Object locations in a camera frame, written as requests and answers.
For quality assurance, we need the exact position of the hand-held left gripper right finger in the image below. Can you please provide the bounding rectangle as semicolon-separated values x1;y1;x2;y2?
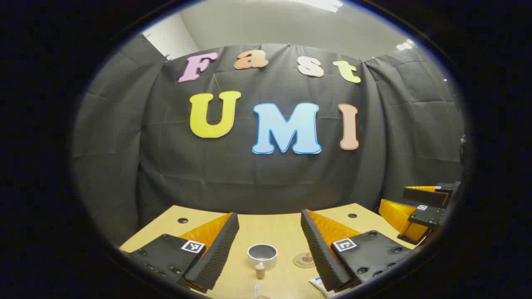
300;209;417;292

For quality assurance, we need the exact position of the black backdrop cloth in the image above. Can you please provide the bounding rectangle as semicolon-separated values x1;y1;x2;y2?
71;32;466;250

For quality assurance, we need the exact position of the round cork coaster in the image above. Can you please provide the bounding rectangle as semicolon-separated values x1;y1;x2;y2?
293;252;317;269

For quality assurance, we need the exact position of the long ceiling light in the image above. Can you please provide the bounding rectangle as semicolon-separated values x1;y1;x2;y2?
287;0;345;12

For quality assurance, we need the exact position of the light wooden desktop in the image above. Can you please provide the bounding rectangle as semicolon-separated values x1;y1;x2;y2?
120;203;418;299

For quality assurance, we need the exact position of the white toothpaste tube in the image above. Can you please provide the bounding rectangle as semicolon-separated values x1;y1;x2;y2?
310;277;334;298

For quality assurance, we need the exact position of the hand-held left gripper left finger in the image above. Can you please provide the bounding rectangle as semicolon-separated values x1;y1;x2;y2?
121;212;240;291

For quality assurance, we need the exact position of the white cup with handle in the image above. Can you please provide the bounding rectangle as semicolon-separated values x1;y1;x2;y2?
247;244;278;279

